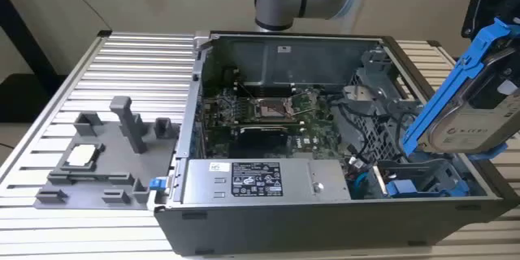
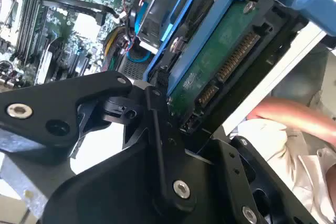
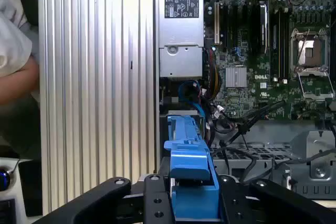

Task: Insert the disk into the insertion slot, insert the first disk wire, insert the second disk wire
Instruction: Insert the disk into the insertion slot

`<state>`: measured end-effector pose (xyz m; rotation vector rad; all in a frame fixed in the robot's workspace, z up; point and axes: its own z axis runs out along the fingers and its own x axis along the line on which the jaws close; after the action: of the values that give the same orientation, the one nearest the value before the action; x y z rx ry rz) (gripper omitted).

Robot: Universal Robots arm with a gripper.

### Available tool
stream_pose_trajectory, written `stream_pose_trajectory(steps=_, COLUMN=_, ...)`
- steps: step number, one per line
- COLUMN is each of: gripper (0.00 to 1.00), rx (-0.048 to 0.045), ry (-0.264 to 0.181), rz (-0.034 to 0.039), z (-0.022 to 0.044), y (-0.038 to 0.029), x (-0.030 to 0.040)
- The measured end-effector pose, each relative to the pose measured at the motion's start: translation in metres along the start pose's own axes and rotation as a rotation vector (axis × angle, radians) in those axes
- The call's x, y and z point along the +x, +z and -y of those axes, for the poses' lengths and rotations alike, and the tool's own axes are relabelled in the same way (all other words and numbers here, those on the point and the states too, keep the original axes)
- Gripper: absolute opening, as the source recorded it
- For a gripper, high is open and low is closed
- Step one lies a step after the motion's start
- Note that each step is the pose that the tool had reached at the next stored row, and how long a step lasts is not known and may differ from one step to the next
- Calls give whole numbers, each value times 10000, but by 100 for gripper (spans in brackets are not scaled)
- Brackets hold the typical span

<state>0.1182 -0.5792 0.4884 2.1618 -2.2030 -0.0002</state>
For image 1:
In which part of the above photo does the hard disk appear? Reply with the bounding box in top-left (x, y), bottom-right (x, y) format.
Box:
top-left (400, 18), bottom-right (520, 163)

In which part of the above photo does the metal disk bay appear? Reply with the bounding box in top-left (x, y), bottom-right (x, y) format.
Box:
top-left (376, 153), bottom-right (488, 200)

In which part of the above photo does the blue empty disk carrier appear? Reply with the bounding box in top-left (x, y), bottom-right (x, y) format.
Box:
top-left (385, 180), bottom-right (418, 197)

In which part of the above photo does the grey metal drive cage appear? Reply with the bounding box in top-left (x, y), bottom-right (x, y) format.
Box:
top-left (330, 49), bottom-right (425, 163)

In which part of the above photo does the metal socket cover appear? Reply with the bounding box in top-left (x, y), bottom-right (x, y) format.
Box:
top-left (284, 88), bottom-right (320, 121)

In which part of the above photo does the green motherboard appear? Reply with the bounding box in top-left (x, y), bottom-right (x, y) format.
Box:
top-left (201, 88), bottom-right (354, 160)

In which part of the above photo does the CPU socket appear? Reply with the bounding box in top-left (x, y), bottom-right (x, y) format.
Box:
top-left (253, 97), bottom-right (293, 121)

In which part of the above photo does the thin metal locking lever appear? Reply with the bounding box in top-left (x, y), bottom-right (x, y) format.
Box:
top-left (236, 80), bottom-right (261, 104)

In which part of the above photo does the black graphics card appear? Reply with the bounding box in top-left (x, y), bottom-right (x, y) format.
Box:
top-left (229, 124), bottom-right (300, 160)

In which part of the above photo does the black open PC case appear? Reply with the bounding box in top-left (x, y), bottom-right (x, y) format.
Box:
top-left (153, 30), bottom-right (514, 256)

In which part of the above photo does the silver power supply unit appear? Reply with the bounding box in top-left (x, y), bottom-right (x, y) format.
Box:
top-left (180, 158), bottom-right (350, 205)

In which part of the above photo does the blue case latch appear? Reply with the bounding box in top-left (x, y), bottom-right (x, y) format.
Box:
top-left (149, 177), bottom-right (168, 192)

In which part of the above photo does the grey parts rack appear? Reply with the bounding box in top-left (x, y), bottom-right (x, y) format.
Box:
top-left (34, 95), bottom-right (182, 211)

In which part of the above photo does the silver CPU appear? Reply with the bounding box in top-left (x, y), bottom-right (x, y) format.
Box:
top-left (66, 145), bottom-right (98, 165)

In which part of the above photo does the silver metal bracket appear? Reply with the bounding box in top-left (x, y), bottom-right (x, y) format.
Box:
top-left (342, 85), bottom-right (385, 102)

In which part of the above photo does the black flat disk wire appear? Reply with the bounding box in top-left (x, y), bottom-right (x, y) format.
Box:
top-left (330, 98), bottom-right (362, 157)

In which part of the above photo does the blue flat wire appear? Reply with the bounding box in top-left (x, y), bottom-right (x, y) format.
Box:
top-left (352, 170), bottom-right (370, 199)

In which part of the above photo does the black desk frame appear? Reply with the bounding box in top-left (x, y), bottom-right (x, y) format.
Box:
top-left (0, 0), bottom-right (61, 77)

